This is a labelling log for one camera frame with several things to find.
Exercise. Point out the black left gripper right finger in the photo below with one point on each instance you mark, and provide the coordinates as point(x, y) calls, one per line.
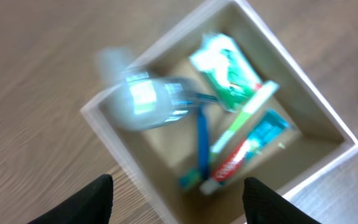
point(263, 205)

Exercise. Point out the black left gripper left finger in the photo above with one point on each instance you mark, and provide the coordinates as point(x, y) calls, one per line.
point(91, 204)

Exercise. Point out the green toothbrush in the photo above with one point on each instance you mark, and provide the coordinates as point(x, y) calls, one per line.
point(192, 177)

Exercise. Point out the teal white small tube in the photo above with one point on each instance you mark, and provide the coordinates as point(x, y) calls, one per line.
point(269, 127)

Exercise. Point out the clear purple liquid bottle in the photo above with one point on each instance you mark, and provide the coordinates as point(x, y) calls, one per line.
point(140, 99)

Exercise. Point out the blue disposable razor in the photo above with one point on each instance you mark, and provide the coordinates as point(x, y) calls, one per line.
point(203, 134)

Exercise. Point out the green white small packet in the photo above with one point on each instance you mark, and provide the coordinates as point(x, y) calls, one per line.
point(226, 69)

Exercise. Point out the white cardboard box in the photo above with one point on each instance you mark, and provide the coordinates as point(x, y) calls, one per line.
point(318, 141)

